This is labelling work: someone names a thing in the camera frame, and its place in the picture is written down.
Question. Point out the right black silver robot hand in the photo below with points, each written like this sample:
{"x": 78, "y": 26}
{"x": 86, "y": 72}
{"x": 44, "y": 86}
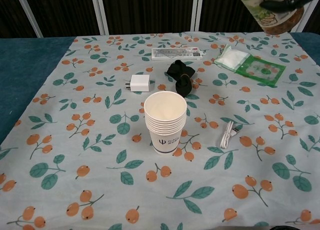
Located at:
{"x": 280, "y": 4}

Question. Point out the brown tea plastic bottle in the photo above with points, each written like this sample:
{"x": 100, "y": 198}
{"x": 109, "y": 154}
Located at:
{"x": 265, "y": 17}

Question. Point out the green white plastic pouch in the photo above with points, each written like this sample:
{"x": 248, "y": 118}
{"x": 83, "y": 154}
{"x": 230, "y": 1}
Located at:
{"x": 235, "y": 58}

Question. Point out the white remote control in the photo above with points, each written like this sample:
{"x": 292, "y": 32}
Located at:
{"x": 175, "y": 53}

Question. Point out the black cloth bundle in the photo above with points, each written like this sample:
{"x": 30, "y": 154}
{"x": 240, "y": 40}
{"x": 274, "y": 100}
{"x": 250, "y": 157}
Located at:
{"x": 183, "y": 83}

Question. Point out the white charger adapter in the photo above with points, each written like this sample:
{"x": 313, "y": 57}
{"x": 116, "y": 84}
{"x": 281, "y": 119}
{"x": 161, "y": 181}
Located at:
{"x": 140, "y": 83}

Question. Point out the stack of white paper cups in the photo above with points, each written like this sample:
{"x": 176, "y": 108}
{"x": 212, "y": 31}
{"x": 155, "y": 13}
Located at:
{"x": 166, "y": 125}

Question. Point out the floral printed tablecloth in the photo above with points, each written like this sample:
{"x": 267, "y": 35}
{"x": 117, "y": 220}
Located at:
{"x": 100, "y": 115}

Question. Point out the grey aluminium partition post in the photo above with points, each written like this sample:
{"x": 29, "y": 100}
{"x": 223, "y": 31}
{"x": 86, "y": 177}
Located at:
{"x": 31, "y": 15}
{"x": 197, "y": 10}
{"x": 307, "y": 21}
{"x": 101, "y": 12}

